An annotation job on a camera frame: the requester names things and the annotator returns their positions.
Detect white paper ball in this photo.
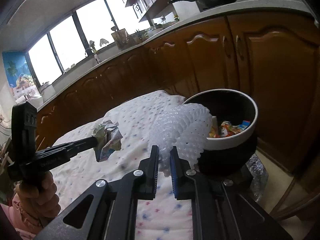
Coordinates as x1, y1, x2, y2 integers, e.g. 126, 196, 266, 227
92, 120, 123, 162

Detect white foam fruit net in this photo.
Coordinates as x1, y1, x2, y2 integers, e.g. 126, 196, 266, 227
148, 103, 212, 177

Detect white rimmed black trash bin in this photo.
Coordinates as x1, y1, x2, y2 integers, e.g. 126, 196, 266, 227
184, 89, 258, 179

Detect kitchen faucet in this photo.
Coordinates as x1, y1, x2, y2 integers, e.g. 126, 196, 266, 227
85, 40, 101, 64

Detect brown wooden kitchen cabinets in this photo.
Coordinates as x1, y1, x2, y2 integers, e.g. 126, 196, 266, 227
36, 11, 319, 218

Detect left hand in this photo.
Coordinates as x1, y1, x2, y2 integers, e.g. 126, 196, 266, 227
9, 172, 61, 235

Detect white dotted tablecloth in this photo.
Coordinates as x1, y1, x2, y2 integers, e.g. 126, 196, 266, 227
51, 90, 193, 239

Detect orange snack wrapper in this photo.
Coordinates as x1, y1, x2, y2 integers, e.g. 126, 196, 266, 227
209, 121, 251, 138

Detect wooden knife block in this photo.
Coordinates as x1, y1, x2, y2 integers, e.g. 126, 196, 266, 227
111, 28, 128, 49

